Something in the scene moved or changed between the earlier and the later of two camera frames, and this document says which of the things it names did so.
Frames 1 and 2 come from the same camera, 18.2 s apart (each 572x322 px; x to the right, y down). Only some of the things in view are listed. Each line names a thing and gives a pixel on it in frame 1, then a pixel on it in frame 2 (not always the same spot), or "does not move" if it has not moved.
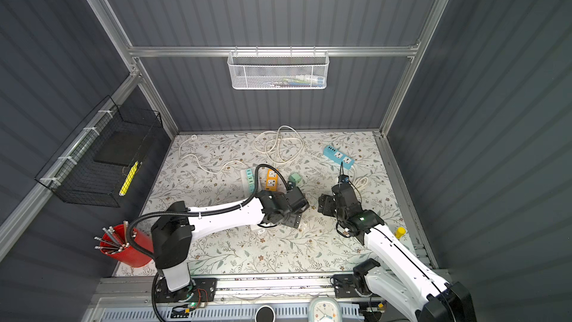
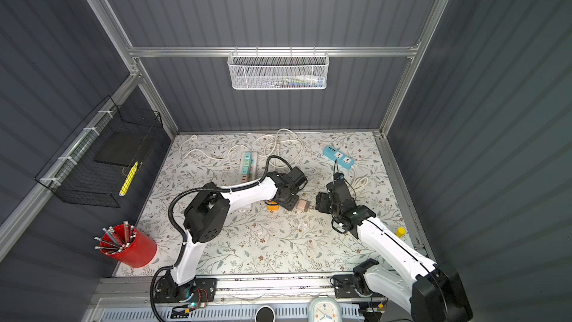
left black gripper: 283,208 -> 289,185
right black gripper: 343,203 does not move
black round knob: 264,314 does not move
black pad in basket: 121,147 does not move
